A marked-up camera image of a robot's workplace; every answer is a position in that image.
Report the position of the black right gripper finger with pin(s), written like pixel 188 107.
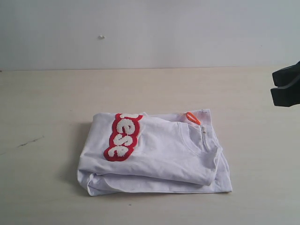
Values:
pixel 286 96
pixel 285 75

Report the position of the orange neck label tag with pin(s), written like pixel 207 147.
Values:
pixel 192 118

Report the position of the white t-shirt red lettering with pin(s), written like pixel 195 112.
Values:
pixel 164 153

